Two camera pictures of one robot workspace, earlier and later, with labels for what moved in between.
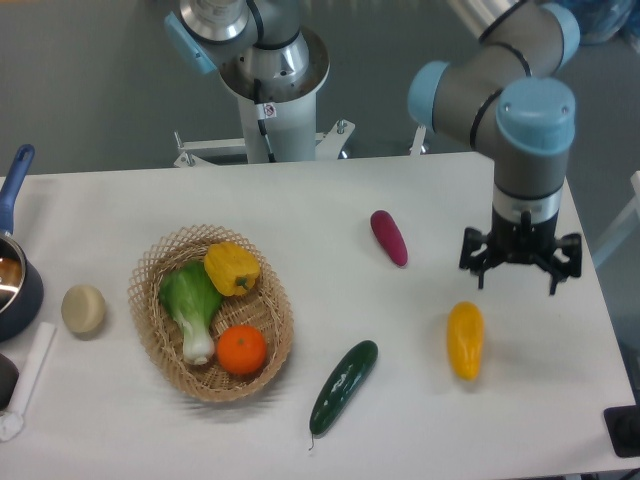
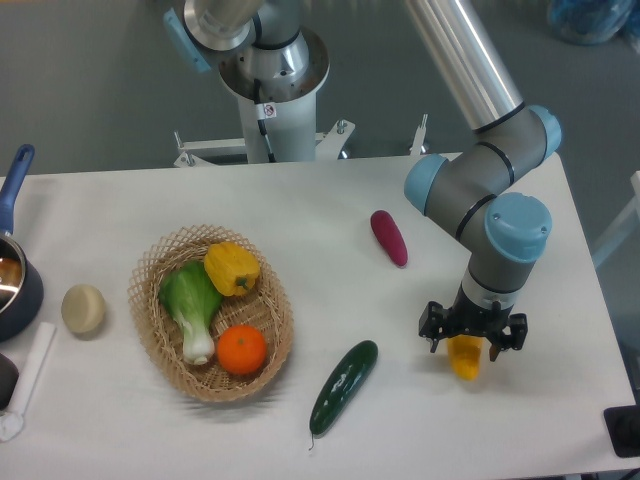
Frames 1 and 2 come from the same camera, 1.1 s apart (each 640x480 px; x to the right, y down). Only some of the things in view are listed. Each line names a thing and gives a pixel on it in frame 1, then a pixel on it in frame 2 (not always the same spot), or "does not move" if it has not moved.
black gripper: x=523 y=242 to x=466 y=314
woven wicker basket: x=268 y=308 does not move
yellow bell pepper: x=230 y=269 does not move
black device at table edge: x=623 y=425 does not move
